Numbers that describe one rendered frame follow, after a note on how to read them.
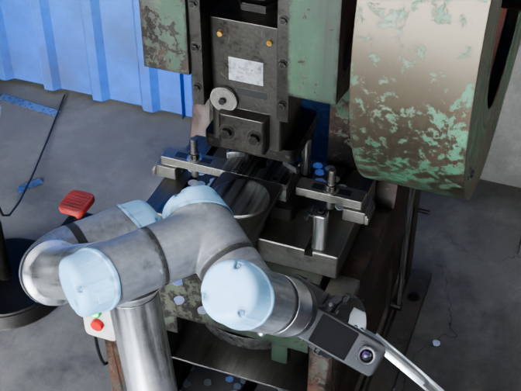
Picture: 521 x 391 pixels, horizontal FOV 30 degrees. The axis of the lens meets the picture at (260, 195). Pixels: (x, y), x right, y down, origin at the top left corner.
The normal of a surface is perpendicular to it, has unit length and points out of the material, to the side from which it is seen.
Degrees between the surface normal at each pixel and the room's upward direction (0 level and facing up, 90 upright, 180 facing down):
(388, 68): 89
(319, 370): 90
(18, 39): 90
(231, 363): 0
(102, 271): 39
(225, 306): 44
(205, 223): 19
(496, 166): 90
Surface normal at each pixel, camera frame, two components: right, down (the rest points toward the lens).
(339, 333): 0.02, 0.02
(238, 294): -0.47, -0.23
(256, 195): 0.00, -0.78
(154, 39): -0.35, 0.59
